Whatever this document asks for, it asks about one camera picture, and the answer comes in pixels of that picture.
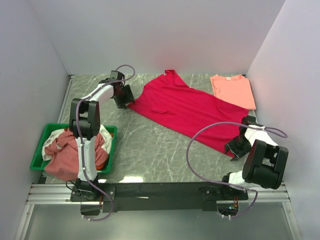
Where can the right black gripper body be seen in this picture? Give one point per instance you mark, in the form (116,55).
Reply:
(242,145)

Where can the green plastic laundry basket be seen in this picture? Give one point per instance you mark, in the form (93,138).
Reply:
(38,164)

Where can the white crumpled shirt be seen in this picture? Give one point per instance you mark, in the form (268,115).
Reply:
(62,137)

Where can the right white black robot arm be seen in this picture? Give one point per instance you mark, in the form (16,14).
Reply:
(266,160)

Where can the magenta red t shirt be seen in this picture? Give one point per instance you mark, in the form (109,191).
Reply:
(170,102)

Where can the aluminium extrusion rail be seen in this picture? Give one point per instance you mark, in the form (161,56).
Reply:
(60,194)

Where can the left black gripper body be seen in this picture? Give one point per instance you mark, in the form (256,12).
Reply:
(122,96)

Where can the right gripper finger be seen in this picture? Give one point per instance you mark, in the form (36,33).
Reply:
(238,154)
(230,147)

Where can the orange garment in basket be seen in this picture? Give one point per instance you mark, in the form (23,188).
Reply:
(100,167)

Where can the folded salmon pink t shirt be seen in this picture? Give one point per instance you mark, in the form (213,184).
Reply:
(235,90)

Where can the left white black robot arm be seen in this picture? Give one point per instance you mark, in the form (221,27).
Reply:
(85,122)

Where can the dusty pink crumpled shirt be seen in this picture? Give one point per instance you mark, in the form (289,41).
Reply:
(64,165)

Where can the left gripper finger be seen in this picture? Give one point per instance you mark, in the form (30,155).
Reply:
(129,94)
(121,105)

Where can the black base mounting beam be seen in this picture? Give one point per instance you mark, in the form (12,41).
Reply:
(161,203)

